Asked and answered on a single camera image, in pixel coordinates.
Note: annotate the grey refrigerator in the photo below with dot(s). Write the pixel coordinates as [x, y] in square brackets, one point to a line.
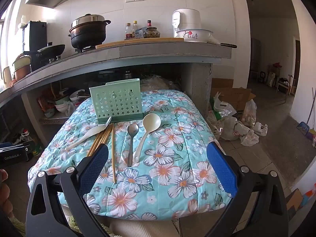
[255, 59]

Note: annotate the yellow capped bottle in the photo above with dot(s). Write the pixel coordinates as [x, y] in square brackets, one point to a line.
[135, 28]

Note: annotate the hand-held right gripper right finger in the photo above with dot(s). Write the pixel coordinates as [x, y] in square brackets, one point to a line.
[222, 170]

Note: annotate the cooking oil bottle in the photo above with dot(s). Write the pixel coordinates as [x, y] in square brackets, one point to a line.
[37, 148]

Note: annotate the blue dustpan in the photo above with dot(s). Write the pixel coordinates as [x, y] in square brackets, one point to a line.
[303, 128]

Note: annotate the floral white basin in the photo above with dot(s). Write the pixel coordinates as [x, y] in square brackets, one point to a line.
[195, 35]

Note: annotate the clear plastic bag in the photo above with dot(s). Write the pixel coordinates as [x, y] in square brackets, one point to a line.
[158, 82]

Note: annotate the green perforated utensil holder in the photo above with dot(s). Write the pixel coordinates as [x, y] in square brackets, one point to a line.
[116, 101]

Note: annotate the person's left forearm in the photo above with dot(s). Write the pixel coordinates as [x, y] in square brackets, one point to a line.
[17, 226]

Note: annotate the green enamel pot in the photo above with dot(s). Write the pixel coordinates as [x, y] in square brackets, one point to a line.
[21, 61]

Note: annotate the red plastic bag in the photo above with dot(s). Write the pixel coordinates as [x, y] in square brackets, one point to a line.
[44, 102]

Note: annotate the cardboard box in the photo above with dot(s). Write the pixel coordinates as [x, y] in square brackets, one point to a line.
[232, 91]

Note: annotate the steel pot lid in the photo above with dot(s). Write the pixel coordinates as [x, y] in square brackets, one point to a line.
[87, 19]

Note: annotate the colourful cardboard piece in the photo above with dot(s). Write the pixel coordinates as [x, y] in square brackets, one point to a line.
[302, 198]

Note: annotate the cream mug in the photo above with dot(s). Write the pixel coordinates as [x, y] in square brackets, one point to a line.
[6, 77]

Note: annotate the person's left hand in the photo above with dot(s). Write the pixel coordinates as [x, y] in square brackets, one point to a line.
[4, 197]

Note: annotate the white rice cooker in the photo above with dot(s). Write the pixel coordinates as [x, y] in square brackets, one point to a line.
[186, 19]

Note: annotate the wooden cutting board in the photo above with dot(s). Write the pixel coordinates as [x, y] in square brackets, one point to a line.
[138, 42]

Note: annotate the black cooking pot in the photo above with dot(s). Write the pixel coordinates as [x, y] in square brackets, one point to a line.
[87, 35]

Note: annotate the metal spoon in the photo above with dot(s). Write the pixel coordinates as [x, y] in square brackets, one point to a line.
[132, 129]

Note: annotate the small blue box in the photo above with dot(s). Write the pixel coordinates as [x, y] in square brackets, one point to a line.
[139, 32]

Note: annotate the white plastic bag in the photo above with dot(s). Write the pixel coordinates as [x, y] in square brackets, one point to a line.
[233, 128]
[261, 128]
[249, 138]
[223, 106]
[250, 112]

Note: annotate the black wok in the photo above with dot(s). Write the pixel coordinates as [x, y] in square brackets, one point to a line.
[51, 49]

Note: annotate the wooden stool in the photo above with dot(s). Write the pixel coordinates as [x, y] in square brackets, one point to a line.
[284, 84]

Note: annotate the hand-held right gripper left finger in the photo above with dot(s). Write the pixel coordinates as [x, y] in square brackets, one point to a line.
[93, 167]

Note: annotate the brown pot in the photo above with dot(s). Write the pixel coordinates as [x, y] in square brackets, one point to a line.
[22, 73]

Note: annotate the clear sauce bottle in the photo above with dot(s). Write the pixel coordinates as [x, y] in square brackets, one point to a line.
[128, 32]

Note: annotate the gas stove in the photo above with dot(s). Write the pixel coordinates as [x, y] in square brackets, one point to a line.
[84, 48]

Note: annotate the floral turquoise blanket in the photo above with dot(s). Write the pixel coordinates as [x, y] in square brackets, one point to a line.
[158, 158]

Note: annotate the pile of bowls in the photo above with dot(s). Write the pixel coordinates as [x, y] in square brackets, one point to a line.
[71, 98]

